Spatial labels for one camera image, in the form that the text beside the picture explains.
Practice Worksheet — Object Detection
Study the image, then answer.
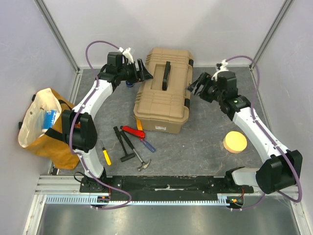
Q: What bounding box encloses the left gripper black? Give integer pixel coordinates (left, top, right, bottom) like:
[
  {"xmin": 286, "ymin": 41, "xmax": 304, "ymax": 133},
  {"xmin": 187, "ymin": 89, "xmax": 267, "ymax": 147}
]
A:
[{"xmin": 117, "ymin": 59, "xmax": 153, "ymax": 85}]

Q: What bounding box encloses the tan plastic toolbox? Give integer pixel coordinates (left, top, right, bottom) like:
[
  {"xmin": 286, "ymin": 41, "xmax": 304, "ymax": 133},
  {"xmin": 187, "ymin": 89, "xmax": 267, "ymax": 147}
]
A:
[{"xmin": 134, "ymin": 47, "xmax": 194, "ymax": 134}]

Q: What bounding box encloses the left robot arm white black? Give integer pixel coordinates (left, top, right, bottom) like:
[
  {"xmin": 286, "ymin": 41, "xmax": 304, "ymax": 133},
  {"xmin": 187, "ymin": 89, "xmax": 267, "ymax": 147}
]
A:
[{"xmin": 62, "ymin": 52, "xmax": 153, "ymax": 192}]

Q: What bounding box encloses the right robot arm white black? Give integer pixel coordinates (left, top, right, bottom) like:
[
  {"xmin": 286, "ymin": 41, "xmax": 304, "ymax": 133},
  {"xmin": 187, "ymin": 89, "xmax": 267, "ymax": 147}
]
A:
[{"xmin": 187, "ymin": 71, "xmax": 303, "ymax": 194}]

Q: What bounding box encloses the orange utility knife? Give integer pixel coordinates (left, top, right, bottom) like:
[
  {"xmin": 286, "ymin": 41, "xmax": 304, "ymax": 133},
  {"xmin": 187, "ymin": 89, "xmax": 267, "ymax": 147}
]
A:
[{"xmin": 136, "ymin": 119, "xmax": 143, "ymax": 131}]

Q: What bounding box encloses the red utility knife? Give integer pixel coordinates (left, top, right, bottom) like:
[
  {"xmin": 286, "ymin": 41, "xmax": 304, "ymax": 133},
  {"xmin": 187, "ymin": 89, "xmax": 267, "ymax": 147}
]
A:
[{"xmin": 121, "ymin": 126, "xmax": 145, "ymax": 139}]

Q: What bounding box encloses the round yellow sponge disc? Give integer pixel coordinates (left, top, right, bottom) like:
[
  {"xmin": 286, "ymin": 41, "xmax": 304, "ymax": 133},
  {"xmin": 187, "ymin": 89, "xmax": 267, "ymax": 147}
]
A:
[{"xmin": 223, "ymin": 131, "xmax": 247, "ymax": 154}]

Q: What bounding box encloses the black mallet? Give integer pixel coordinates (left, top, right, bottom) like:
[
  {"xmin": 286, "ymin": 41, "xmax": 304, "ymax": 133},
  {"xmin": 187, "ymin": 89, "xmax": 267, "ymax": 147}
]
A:
[{"xmin": 113, "ymin": 126, "xmax": 135, "ymax": 162}]

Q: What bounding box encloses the blue white packet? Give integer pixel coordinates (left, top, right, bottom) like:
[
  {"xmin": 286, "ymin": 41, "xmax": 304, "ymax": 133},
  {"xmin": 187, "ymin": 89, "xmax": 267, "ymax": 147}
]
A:
[{"xmin": 42, "ymin": 110, "xmax": 57, "ymax": 132}]

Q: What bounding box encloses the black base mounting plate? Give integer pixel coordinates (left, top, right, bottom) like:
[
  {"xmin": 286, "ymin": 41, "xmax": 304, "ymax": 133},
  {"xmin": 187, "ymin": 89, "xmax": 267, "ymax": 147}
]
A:
[{"xmin": 79, "ymin": 175, "xmax": 255, "ymax": 196}]

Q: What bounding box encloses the yellow tote bag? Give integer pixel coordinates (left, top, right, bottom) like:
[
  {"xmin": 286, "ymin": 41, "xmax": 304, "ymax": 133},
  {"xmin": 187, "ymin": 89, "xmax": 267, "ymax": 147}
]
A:
[{"xmin": 18, "ymin": 88, "xmax": 79, "ymax": 170}]

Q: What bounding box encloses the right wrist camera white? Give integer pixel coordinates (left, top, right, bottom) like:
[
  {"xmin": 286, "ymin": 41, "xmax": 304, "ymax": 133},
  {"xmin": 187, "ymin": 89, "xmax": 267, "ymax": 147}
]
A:
[{"xmin": 213, "ymin": 60, "xmax": 228, "ymax": 81}]

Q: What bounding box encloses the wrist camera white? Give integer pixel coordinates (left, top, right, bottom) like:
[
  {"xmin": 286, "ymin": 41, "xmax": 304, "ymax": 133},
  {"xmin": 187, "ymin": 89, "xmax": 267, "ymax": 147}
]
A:
[
  {"xmin": 213, "ymin": 60, "xmax": 228, "ymax": 81},
  {"xmin": 118, "ymin": 47, "xmax": 134, "ymax": 64}
]

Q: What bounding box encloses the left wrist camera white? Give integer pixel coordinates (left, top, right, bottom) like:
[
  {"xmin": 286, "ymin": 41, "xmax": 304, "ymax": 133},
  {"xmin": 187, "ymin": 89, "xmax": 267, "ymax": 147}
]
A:
[{"xmin": 118, "ymin": 47, "xmax": 134, "ymax": 64}]

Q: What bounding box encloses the blue handle screwdriver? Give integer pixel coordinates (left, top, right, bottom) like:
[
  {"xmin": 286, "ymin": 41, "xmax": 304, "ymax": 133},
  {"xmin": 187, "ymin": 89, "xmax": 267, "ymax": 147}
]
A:
[{"xmin": 140, "ymin": 139, "xmax": 156, "ymax": 153}]

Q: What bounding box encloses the claw hammer black handle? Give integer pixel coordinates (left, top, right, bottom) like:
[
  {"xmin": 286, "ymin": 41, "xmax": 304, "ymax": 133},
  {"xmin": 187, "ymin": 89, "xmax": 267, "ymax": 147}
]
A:
[{"xmin": 120, "ymin": 130, "xmax": 151, "ymax": 171}]

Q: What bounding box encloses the yellow handle screwdriver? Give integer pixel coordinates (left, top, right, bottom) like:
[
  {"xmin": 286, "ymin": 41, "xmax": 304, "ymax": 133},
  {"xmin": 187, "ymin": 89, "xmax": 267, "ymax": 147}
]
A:
[{"xmin": 100, "ymin": 141, "xmax": 112, "ymax": 166}]

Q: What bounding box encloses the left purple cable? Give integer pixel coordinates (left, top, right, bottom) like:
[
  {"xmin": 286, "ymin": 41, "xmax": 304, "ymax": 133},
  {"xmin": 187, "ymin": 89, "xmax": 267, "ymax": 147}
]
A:
[{"xmin": 68, "ymin": 41, "xmax": 133, "ymax": 211}]

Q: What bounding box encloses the purple cable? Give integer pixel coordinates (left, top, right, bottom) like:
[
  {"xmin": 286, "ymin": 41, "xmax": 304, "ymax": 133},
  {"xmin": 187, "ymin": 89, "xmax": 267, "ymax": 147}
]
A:
[
  {"xmin": 68, "ymin": 41, "xmax": 133, "ymax": 211},
  {"xmin": 224, "ymin": 55, "xmax": 303, "ymax": 212}
]

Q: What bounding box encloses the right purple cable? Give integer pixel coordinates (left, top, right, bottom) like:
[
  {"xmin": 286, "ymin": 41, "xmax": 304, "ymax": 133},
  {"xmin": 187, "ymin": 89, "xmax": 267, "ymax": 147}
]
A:
[{"xmin": 224, "ymin": 55, "xmax": 303, "ymax": 212}]

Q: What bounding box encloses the slotted cable duct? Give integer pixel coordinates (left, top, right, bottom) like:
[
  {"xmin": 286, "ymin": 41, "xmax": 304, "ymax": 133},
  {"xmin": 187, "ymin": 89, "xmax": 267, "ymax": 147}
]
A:
[{"xmin": 45, "ymin": 194, "xmax": 229, "ymax": 206}]

